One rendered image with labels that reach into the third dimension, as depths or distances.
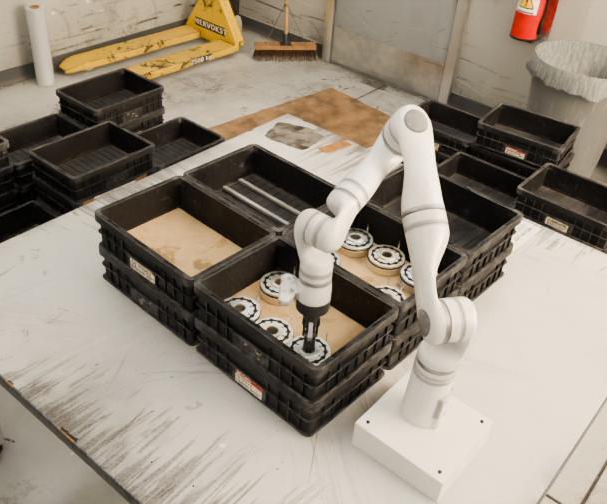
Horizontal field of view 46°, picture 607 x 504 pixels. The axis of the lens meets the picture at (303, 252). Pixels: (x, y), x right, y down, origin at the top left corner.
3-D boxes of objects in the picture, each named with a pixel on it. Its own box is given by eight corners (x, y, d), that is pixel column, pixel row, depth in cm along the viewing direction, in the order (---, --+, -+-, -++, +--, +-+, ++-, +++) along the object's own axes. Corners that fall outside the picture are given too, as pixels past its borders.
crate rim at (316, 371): (400, 315, 167) (402, 308, 166) (316, 381, 148) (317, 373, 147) (278, 241, 187) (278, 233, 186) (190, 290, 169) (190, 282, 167)
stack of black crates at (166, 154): (183, 177, 355) (181, 115, 334) (226, 201, 340) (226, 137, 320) (118, 208, 329) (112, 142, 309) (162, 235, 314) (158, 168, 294)
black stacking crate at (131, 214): (275, 269, 193) (277, 235, 186) (191, 319, 175) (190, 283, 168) (181, 208, 213) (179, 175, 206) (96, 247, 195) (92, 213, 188)
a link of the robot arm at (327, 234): (328, 243, 137) (369, 195, 142) (292, 225, 141) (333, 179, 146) (333, 264, 142) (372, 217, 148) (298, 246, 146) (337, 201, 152)
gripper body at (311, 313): (330, 307, 150) (326, 340, 155) (331, 282, 156) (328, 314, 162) (295, 304, 150) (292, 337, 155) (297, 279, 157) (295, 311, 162)
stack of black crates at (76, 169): (117, 208, 329) (109, 119, 302) (161, 235, 314) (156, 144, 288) (42, 243, 303) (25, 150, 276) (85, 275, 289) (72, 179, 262)
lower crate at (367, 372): (387, 376, 179) (395, 342, 172) (308, 444, 161) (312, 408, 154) (274, 300, 200) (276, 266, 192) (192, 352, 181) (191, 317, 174)
